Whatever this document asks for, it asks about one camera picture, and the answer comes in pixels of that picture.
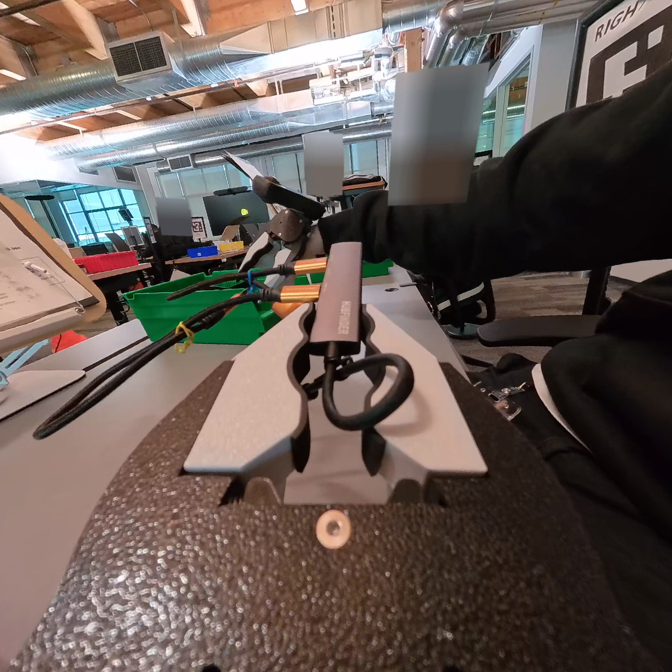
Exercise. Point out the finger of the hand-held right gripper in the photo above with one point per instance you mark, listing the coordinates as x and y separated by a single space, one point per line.
281 256
256 254

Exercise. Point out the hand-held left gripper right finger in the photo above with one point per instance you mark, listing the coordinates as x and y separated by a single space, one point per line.
446 430

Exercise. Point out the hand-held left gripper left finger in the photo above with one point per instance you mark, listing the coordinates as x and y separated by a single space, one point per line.
246 399

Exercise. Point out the large green plastic bin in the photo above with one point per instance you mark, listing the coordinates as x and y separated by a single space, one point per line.
210 315

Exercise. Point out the person's right forearm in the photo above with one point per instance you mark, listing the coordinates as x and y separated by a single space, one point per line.
525 183

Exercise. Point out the background desk wooden top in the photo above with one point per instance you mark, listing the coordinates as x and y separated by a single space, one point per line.
120 270

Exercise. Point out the small yellow bin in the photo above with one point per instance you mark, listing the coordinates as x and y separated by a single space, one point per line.
231 246

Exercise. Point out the black monitor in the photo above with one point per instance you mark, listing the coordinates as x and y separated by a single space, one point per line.
231 212

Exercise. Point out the small blue plastic bin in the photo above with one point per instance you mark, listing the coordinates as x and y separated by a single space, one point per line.
202 252

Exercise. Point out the metal badge clip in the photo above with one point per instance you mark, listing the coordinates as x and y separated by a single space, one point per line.
504 393

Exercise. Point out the tan panel on clear stand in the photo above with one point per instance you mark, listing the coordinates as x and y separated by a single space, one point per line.
246 167

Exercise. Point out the black office chair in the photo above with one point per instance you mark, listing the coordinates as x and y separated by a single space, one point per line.
535 330

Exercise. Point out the red plastic bin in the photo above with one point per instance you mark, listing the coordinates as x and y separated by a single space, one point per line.
105 261

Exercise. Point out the person's dark clothed body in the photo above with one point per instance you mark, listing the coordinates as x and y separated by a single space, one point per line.
630 420

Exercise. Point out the orange cone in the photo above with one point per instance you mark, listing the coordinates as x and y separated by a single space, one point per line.
68 341

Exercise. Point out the wooden document stand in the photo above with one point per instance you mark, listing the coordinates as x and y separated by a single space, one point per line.
52 251

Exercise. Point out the ceiling air vent box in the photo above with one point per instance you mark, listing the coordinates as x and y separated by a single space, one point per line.
139 55

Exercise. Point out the printed instruction sheets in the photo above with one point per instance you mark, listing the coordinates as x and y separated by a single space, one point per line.
31 283

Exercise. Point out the black white marker sign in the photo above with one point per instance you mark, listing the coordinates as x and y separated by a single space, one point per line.
619 68

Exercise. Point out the silver ceiling duct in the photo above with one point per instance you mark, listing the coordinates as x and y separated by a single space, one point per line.
52 89
157 128

